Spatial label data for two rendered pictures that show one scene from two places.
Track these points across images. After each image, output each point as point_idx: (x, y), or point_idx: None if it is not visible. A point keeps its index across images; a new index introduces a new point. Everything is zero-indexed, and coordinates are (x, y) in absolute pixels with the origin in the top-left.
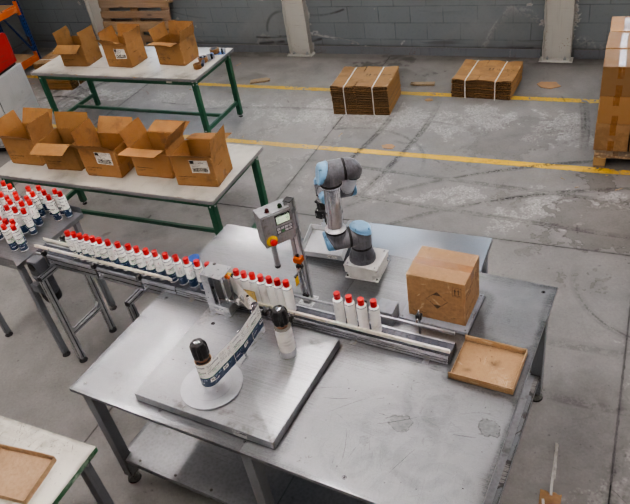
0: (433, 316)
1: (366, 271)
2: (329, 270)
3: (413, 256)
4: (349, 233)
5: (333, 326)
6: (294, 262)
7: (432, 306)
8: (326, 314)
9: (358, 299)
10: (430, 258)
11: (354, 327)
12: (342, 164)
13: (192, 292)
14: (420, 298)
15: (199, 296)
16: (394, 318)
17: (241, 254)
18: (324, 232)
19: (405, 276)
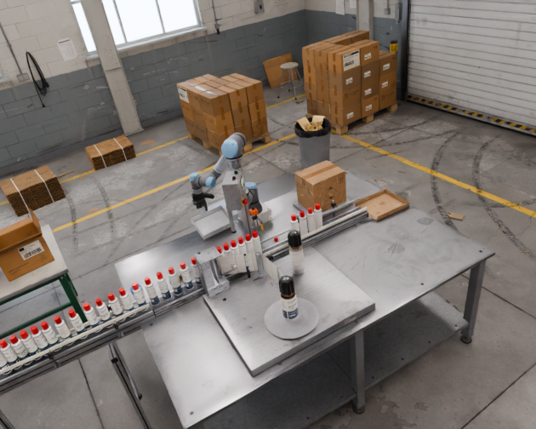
0: (329, 207)
1: (265, 214)
2: (236, 233)
3: (266, 199)
4: (249, 191)
5: None
6: (253, 214)
7: (328, 199)
8: (282, 243)
9: (310, 208)
10: (310, 174)
11: (310, 232)
12: (239, 136)
13: (173, 301)
14: (322, 197)
15: (180, 300)
16: (326, 212)
17: (161, 267)
18: None
19: (280, 208)
